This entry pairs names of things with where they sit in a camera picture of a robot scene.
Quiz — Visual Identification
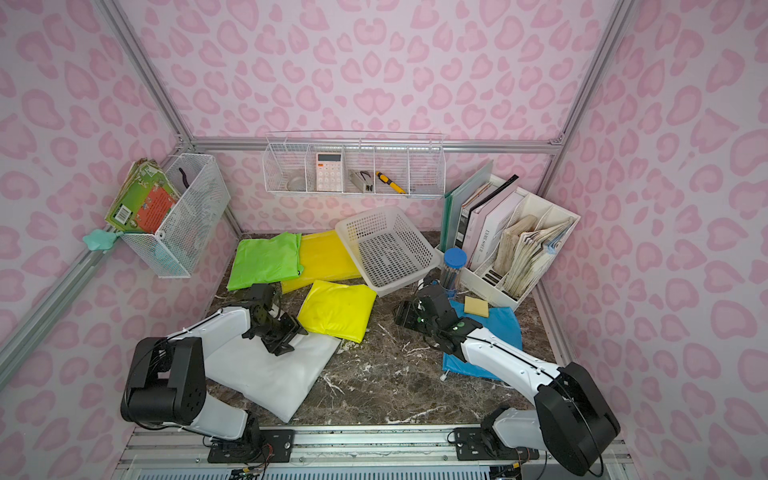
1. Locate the white raincoat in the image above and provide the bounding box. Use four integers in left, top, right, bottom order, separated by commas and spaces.
205, 333, 340, 422

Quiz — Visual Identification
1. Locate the bright yellow raincoat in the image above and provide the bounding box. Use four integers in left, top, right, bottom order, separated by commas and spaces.
298, 280, 377, 343

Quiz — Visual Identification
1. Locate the white plastic basket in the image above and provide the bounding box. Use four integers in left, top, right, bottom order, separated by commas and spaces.
335, 206, 441, 297

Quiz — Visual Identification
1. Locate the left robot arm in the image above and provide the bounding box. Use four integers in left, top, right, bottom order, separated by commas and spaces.
120, 284, 307, 458

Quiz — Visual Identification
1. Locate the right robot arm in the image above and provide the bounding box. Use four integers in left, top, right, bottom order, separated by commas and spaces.
393, 284, 621, 476

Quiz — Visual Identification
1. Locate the green folded raincoat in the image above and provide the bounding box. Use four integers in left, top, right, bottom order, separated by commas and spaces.
227, 232, 304, 291

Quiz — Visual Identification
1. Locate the blue folded raincoat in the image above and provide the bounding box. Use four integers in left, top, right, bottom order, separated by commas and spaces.
442, 300, 523, 381

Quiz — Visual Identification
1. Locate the golden yellow folded raincoat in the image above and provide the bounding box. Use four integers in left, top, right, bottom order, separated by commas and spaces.
281, 230, 362, 293

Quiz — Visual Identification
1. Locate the yellow sticky note pad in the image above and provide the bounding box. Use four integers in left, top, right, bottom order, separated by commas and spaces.
464, 296, 490, 318

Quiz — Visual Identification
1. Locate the blue lidded pen tube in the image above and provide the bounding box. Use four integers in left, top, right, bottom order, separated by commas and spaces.
439, 247, 467, 298

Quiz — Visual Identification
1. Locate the white file organizer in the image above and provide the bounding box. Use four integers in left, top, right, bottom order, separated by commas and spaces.
452, 174, 581, 309

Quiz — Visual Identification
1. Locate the pink binder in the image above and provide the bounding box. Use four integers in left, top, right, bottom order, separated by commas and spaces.
465, 184, 525, 269

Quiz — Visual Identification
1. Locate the green folder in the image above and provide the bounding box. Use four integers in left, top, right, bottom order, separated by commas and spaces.
439, 160, 494, 252

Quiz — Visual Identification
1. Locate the yellow utility knife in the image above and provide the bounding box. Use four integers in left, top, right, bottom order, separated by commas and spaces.
376, 171, 406, 195

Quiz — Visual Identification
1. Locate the silver stapler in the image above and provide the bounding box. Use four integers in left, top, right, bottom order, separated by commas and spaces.
348, 170, 375, 193

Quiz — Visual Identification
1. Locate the pink calculator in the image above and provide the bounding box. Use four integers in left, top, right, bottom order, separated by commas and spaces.
316, 152, 343, 192

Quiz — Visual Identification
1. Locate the green and red booklet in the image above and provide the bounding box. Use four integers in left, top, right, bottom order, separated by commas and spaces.
105, 158, 180, 234

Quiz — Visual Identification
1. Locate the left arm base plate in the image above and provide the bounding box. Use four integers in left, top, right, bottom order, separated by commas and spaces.
207, 429, 296, 465

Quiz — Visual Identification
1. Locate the white mesh wall basket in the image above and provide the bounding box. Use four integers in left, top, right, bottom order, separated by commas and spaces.
122, 153, 230, 279

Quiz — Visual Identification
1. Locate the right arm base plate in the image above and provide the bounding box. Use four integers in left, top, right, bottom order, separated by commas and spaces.
446, 427, 540, 462

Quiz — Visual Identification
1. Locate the white wire wall shelf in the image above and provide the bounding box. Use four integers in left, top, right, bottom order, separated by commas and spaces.
262, 131, 446, 197

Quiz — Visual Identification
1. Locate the mint green wall hook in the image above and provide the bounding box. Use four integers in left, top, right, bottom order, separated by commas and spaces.
82, 229, 123, 252

